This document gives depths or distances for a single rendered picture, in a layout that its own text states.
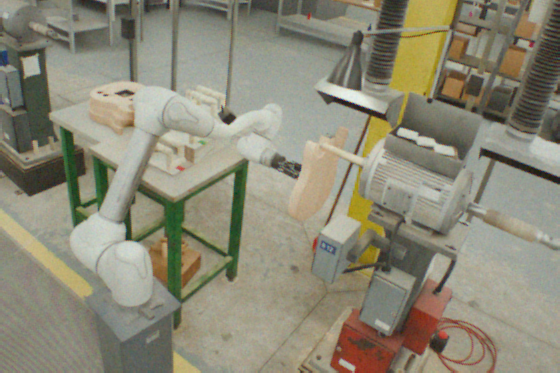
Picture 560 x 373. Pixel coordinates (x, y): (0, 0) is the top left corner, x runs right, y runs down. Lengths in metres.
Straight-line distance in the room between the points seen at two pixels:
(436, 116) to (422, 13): 0.91
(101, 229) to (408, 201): 1.13
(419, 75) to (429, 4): 0.38
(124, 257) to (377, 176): 0.95
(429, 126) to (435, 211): 0.32
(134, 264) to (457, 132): 1.25
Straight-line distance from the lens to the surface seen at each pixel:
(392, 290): 1.80
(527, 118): 1.62
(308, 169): 1.86
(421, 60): 2.55
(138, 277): 1.70
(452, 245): 1.74
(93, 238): 1.81
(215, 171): 2.21
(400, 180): 1.66
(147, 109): 1.74
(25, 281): 3.08
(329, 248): 1.62
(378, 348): 2.00
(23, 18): 3.43
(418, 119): 1.75
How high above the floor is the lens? 2.10
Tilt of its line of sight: 29 degrees down
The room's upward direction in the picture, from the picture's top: 8 degrees clockwise
